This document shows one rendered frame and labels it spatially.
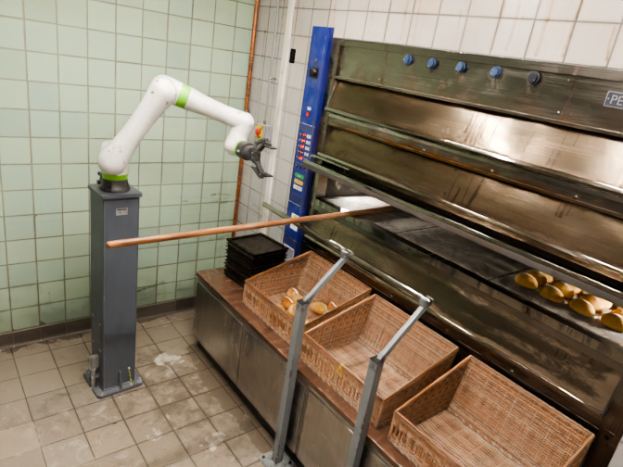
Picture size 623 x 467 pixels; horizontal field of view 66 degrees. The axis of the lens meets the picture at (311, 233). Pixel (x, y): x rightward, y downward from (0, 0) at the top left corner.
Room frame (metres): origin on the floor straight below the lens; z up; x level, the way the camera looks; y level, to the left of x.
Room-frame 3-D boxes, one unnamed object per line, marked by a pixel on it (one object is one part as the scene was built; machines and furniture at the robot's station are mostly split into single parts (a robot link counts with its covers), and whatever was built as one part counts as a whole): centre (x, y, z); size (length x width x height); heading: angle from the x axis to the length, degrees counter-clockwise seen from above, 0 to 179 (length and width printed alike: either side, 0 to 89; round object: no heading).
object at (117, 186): (2.39, 1.08, 1.23); 0.26 x 0.15 x 0.06; 45
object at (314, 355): (1.98, -0.40, 0.72); 0.56 x 0.49 x 0.28; 41
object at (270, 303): (2.44, -0.02, 0.72); 0.56 x 0.49 x 0.28; 42
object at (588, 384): (2.17, -0.58, 1.02); 1.79 x 0.11 x 0.19; 41
